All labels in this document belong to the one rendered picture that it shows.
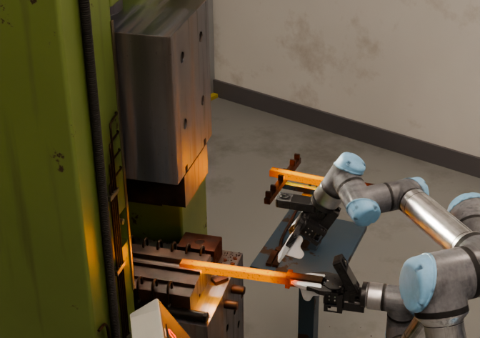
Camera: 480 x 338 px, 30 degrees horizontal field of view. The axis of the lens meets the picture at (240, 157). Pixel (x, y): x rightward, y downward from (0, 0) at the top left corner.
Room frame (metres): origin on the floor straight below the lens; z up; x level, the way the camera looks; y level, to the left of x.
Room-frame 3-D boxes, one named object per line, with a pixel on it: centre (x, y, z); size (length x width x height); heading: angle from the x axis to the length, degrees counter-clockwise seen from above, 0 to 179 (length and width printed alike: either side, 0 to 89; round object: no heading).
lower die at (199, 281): (2.19, 0.32, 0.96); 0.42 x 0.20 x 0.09; 74
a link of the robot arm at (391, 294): (2.00, -0.44, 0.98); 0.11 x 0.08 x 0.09; 74
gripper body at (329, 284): (2.04, -0.29, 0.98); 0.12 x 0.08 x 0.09; 74
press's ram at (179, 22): (2.23, 0.31, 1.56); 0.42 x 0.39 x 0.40; 74
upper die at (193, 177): (2.19, 0.32, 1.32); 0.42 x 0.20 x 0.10; 74
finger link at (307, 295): (2.05, -0.18, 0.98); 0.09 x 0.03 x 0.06; 77
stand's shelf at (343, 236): (2.65, -0.24, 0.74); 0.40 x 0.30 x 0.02; 157
